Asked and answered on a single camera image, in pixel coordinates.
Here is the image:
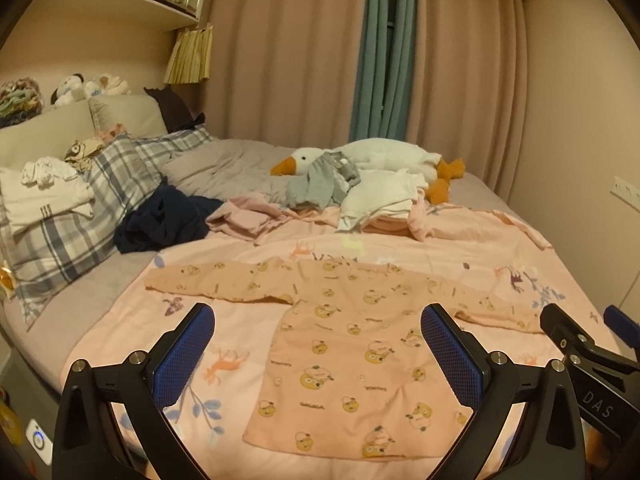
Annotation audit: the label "white folded clothes stack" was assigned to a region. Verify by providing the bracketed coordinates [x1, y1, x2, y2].
[1, 156, 94, 235]

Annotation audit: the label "grey small garment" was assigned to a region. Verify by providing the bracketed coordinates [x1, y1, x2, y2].
[285, 148, 360, 210]

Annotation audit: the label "white goose plush toy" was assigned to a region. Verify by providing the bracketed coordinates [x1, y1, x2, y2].
[270, 138, 465, 205]

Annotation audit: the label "plaid grey white pillow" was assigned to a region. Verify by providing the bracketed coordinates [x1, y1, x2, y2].
[1, 128, 214, 328]

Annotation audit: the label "dark navy garment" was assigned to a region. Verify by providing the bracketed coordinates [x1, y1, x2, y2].
[114, 179, 224, 254]

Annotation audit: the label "white small garment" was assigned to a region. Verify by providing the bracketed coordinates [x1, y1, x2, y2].
[337, 169, 428, 232]

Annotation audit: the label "orange cartoon print baby shirt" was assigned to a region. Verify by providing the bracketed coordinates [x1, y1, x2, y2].
[145, 258, 539, 460]

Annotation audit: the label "teal blue curtain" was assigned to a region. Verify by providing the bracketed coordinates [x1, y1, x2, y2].
[349, 0, 418, 141]

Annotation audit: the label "beige bed headboard cushion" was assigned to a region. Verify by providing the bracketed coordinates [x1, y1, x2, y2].
[0, 94, 167, 170]

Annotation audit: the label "beige pink curtain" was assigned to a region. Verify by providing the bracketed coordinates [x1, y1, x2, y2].
[201, 0, 527, 197]

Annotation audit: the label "pink printed bed blanket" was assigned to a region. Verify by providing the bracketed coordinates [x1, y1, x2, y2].
[70, 205, 616, 479]

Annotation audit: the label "white wall socket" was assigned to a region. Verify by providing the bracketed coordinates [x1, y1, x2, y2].
[611, 176, 640, 209]

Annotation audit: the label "plush toys on headboard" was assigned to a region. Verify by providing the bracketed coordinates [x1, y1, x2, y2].
[50, 73, 131, 107]

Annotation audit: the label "grey bed sheet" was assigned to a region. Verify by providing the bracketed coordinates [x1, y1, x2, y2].
[0, 138, 509, 391]

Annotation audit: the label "pink crumpled garment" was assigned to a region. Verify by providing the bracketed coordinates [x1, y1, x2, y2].
[205, 192, 340, 242]

